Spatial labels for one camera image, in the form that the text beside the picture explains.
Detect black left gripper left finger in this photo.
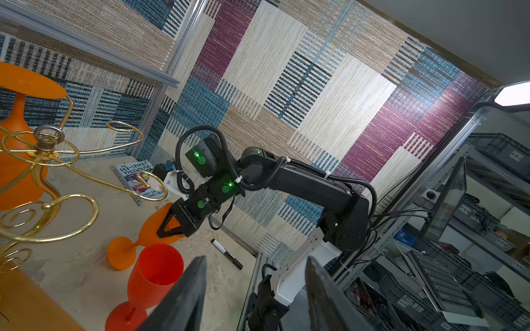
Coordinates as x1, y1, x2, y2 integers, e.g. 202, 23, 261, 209
137, 256, 207, 331

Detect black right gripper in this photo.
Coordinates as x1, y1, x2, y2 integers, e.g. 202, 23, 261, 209
156, 181, 240, 240

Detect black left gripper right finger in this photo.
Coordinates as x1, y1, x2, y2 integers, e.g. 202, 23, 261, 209
305, 257, 374, 331

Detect red plastic wine glass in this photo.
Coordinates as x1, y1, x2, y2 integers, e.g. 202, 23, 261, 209
105, 244, 185, 330

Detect orange front wine glass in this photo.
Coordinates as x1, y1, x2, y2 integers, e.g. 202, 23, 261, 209
106, 204, 185, 270

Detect orange wine glass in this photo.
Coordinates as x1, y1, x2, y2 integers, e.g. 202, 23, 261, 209
1, 62, 67, 211
106, 204, 185, 270

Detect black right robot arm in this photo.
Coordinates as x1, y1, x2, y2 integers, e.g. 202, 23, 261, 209
157, 125, 377, 306

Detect orange back wine glass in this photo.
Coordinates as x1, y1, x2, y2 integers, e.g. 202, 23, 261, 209
1, 62, 67, 211

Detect colourful story book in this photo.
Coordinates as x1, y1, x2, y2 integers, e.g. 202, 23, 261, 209
112, 160, 164, 199

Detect black marker pen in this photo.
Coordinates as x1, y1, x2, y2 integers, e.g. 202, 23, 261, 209
211, 239, 243, 270

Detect black keyboard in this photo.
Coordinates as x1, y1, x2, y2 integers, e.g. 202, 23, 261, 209
404, 250, 484, 325

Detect grey metal storage shelving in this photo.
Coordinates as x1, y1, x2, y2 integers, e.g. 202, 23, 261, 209
336, 81, 529, 330

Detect gold wire glass rack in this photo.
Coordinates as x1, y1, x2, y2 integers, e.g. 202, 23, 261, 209
1, 96, 168, 273

